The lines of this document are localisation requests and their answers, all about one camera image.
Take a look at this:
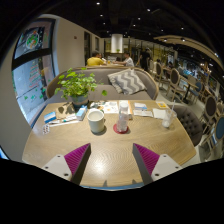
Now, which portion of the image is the light blue carton box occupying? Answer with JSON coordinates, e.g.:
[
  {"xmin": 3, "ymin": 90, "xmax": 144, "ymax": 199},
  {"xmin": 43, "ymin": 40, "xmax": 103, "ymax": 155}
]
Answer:
[{"xmin": 75, "ymin": 105, "xmax": 89, "ymax": 122}]

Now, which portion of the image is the green potted plant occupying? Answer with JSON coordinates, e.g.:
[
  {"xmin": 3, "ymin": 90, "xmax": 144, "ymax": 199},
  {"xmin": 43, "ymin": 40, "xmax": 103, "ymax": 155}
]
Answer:
[{"xmin": 54, "ymin": 67, "xmax": 108, "ymax": 108}]

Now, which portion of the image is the clear white-capped water bottle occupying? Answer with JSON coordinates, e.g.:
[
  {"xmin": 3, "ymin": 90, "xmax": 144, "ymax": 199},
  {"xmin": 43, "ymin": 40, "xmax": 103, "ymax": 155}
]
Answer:
[{"xmin": 115, "ymin": 101, "xmax": 130, "ymax": 133}]

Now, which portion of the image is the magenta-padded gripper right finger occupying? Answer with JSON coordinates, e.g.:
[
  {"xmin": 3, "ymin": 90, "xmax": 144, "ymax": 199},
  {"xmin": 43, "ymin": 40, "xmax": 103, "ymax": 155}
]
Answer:
[{"xmin": 132, "ymin": 142, "xmax": 184, "ymax": 186}]

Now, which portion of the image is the grey white chevron cushion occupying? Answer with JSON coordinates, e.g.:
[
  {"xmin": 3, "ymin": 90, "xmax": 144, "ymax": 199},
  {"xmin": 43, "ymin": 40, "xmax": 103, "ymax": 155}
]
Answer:
[{"xmin": 107, "ymin": 68, "xmax": 147, "ymax": 96}]

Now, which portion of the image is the group of ceiling spotlights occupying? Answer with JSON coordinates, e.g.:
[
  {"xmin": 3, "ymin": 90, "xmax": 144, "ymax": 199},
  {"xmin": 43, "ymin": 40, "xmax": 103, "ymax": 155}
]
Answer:
[{"xmin": 94, "ymin": 0, "xmax": 201, "ymax": 38}]

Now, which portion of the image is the group of round-backed chairs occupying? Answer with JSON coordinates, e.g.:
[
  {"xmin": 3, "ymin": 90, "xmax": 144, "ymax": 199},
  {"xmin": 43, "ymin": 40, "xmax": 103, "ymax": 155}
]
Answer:
[{"xmin": 151, "ymin": 58, "xmax": 224, "ymax": 151}]

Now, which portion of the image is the pill blister pack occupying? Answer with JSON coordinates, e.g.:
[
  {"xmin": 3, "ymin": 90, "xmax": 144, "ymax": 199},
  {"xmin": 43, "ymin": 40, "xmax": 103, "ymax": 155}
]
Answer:
[{"xmin": 41, "ymin": 123, "xmax": 52, "ymax": 135}]

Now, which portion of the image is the white ceramic mug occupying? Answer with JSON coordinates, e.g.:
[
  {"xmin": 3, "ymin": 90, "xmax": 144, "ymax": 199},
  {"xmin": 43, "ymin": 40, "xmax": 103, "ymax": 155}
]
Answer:
[{"xmin": 86, "ymin": 108, "xmax": 106, "ymax": 134}]

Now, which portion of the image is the person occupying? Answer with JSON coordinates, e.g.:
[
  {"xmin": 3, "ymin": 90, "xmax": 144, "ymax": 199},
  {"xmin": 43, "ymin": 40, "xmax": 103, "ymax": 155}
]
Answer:
[
  {"xmin": 113, "ymin": 51, "xmax": 135, "ymax": 68},
  {"xmin": 85, "ymin": 50, "xmax": 107, "ymax": 67},
  {"xmin": 139, "ymin": 47, "xmax": 153, "ymax": 73}
]

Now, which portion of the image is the grey curved sofa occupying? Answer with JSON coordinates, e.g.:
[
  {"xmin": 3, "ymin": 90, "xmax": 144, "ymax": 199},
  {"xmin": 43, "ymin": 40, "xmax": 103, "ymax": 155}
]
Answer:
[{"xmin": 45, "ymin": 66, "xmax": 160, "ymax": 108}]

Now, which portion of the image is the white printed leaflet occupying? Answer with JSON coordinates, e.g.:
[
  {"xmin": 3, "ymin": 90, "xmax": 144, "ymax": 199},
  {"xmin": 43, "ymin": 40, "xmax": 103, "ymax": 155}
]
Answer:
[{"xmin": 101, "ymin": 100, "xmax": 120, "ymax": 115}]

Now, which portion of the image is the clear plastic cup with straw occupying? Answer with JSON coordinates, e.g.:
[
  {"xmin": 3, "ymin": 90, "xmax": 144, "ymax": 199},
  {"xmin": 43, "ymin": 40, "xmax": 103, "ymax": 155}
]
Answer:
[{"xmin": 161, "ymin": 99, "xmax": 178, "ymax": 129}]

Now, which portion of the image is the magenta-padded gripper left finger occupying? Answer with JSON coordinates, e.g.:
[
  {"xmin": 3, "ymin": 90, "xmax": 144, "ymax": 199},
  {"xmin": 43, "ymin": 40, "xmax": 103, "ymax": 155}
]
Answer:
[{"xmin": 41, "ymin": 143, "xmax": 92, "ymax": 186}]

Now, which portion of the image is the small blue white box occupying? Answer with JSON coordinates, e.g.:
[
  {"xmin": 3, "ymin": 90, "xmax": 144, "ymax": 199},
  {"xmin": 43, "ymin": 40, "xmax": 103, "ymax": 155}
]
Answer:
[{"xmin": 43, "ymin": 110, "xmax": 58, "ymax": 124}]

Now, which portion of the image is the grey tufted chair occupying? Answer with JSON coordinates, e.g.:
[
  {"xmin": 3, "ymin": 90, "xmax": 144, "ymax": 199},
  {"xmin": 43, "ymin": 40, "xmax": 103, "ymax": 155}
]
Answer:
[{"xmin": 171, "ymin": 104, "xmax": 204, "ymax": 148}]

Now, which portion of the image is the window with colourful decals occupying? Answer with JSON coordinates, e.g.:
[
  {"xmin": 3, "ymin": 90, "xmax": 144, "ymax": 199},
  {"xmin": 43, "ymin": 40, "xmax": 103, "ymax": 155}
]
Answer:
[{"xmin": 11, "ymin": 18, "xmax": 56, "ymax": 126}]

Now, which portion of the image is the flat round red coaster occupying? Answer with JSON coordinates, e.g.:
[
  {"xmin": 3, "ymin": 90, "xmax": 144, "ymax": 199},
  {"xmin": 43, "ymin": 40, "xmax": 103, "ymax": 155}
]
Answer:
[{"xmin": 112, "ymin": 123, "xmax": 130, "ymax": 135}]

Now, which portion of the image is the white round column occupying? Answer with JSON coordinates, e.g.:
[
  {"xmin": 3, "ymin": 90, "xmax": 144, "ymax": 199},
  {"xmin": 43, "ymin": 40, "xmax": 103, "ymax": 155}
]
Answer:
[{"xmin": 110, "ymin": 33, "xmax": 124, "ymax": 54}]

